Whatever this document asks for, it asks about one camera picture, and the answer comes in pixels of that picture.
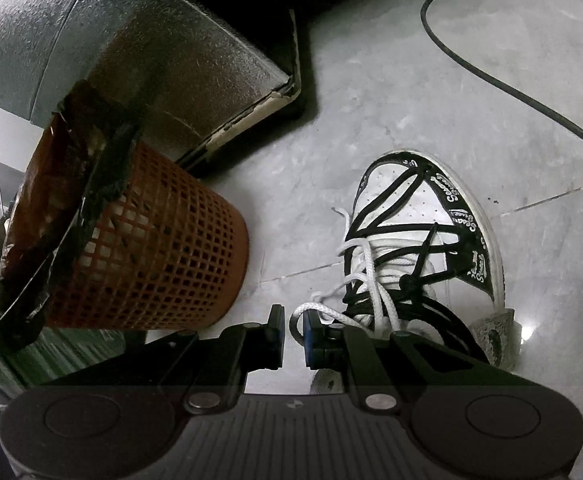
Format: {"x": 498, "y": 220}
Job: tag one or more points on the black shoelace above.
{"x": 386, "y": 200}

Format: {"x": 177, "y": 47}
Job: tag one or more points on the white shoelace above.
{"x": 366, "y": 265}

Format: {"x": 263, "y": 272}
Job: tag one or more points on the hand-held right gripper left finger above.
{"x": 276, "y": 332}

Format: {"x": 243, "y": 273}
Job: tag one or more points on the black bin liner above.
{"x": 86, "y": 160}

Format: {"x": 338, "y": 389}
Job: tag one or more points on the black and white sneaker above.
{"x": 406, "y": 200}

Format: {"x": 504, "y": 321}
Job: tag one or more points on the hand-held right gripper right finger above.
{"x": 309, "y": 337}

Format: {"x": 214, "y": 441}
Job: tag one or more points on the orange mesh waste basket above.
{"x": 171, "y": 250}

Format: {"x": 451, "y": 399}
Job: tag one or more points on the silver desk cabinet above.
{"x": 146, "y": 35}

